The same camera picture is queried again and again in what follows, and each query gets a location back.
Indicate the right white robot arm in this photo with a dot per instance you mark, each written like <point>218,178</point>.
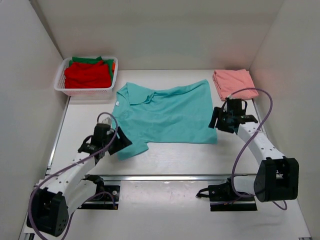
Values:
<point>277,178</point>

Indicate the metal table rail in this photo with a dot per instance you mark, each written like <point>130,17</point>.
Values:
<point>166,177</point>

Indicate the white plastic basket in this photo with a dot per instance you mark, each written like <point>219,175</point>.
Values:
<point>59,82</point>

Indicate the red t shirt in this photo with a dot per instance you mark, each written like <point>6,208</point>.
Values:
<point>81,75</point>

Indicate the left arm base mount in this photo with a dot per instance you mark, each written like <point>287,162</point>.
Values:
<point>106,196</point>

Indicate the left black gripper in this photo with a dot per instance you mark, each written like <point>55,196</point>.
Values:
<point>123,140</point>

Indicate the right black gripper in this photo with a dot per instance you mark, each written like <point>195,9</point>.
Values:
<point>218,113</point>

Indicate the orange t shirt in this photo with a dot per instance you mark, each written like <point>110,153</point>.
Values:
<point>113,67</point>

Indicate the folded pink t shirt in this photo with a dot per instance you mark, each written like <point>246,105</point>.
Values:
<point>230,81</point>

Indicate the teal t shirt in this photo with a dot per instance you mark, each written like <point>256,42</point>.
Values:
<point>177,115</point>

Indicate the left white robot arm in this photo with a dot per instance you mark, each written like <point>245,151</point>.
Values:
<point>56,198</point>

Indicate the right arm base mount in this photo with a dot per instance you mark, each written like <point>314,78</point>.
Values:
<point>223,199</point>

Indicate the green t shirt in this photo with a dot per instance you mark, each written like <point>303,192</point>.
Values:
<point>108,62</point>

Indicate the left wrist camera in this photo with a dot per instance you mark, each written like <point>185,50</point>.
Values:
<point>107,121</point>

